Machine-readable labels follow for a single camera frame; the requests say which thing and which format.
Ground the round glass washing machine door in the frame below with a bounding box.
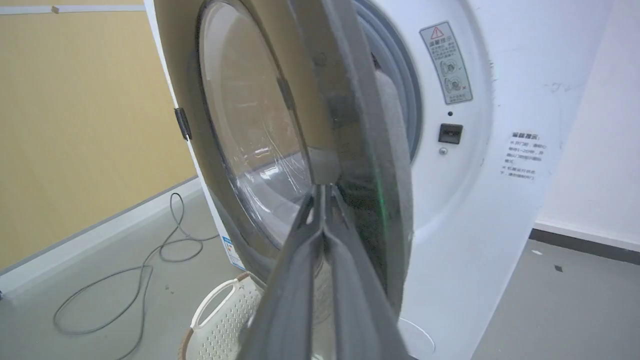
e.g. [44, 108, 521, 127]
[153, 0, 416, 321]

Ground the grey power cable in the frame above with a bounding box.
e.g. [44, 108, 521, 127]
[53, 192, 220, 360]

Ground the white front-load washing machine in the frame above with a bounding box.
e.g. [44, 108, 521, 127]
[144, 0, 616, 360]

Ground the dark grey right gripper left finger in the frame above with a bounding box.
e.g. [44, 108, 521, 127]
[237, 185, 327, 360]

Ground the grey warning sticker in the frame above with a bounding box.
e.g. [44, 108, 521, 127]
[419, 21, 474, 106]

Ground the white perforated laundry basket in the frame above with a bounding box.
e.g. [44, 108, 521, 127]
[179, 271, 267, 360]

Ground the text instruction label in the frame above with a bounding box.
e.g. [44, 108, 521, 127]
[502, 131, 547, 182]

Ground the black door latch socket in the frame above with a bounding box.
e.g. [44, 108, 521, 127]
[438, 123, 464, 146]

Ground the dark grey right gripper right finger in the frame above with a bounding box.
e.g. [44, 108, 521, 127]
[323, 184, 412, 360]

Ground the grey rubber drum gasket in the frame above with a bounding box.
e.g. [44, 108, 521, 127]
[354, 0, 424, 164]

